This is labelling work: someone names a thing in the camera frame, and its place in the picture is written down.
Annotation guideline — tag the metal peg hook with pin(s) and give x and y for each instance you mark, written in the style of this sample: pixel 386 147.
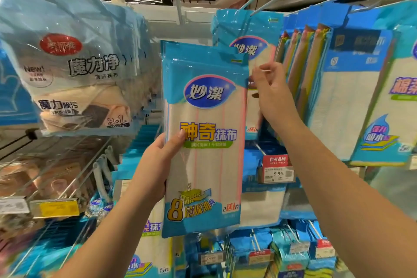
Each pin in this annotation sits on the metal peg hook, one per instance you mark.
pixel 177 1

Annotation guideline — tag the striped sponge packets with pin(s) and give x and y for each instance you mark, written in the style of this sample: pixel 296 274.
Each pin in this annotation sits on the striped sponge packets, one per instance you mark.
pixel 280 255

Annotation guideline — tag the person's right hand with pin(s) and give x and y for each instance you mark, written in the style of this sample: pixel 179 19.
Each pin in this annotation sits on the person's right hand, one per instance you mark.
pixel 277 95

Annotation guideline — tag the blue cloth packets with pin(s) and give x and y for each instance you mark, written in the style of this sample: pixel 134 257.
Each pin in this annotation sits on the blue cloth packets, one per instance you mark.
pixel 264 203

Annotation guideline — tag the blue white dishcloth packet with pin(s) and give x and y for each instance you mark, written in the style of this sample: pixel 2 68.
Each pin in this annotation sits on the blue white dishcloth packet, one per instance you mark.
pixel 251 33
pixel 205 157

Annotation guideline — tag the cotton-soft cloth packet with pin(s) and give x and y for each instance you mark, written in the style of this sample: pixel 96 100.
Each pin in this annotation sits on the cotton-soft cloth packet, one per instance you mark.
pixel 397 92

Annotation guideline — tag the teal cloth packets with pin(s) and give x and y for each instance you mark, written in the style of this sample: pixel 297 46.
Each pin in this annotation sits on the teal cloth packets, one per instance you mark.
pixel 39 248

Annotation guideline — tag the pale white price tag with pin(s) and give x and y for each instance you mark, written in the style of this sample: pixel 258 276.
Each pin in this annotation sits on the pale white price tag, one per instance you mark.
pixel 13 205

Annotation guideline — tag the blue-label white cloth packet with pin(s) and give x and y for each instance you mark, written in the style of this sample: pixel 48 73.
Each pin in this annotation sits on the blue-label white cloth packet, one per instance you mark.
pixel 345 98

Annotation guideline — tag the hanging grey packets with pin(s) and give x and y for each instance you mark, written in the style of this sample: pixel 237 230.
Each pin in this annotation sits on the hanging grey packets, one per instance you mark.
pixel 78 59

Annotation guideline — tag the bright yellow price tag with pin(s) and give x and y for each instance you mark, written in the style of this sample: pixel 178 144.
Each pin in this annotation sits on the bright yellow price tag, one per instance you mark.
pixel 55 208

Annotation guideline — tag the person's right forearm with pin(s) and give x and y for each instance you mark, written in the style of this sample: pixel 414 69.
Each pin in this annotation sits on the person's right forearm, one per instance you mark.
pixel 358 196

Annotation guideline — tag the person's left hand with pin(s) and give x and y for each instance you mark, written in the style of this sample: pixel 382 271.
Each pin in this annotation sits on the person's left hand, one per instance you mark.
pixel 156 170

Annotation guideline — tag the hanging brownish packets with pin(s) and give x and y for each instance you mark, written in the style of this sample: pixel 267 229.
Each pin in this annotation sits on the hanging brownish packets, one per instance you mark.
pixel 45 173

